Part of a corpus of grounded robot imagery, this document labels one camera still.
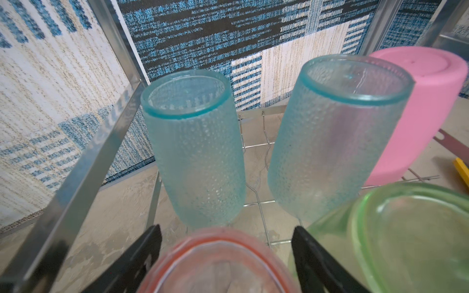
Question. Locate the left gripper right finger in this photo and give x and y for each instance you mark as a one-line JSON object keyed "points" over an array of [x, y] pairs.
{"points": [[317, 270]]}

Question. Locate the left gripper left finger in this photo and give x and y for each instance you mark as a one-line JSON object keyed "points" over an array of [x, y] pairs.
{"points": [[127, 273]]}

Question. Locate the green cup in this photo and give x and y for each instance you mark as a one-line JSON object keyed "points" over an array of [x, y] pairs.
{"points": [[399, 238]]}

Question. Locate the clear pink cup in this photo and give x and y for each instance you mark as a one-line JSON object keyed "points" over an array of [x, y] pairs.
{"points": [[219, 260]]}

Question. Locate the teal cup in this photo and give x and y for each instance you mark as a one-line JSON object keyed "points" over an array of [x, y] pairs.
{"points": [[196, 140], [339, 119]]}

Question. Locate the silver metal dish rack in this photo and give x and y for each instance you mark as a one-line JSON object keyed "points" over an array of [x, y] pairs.
{"points": [[37, 263]]}

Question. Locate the yellow calculator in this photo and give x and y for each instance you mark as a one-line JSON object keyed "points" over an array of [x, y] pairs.
{"points": [[462, 170]]}

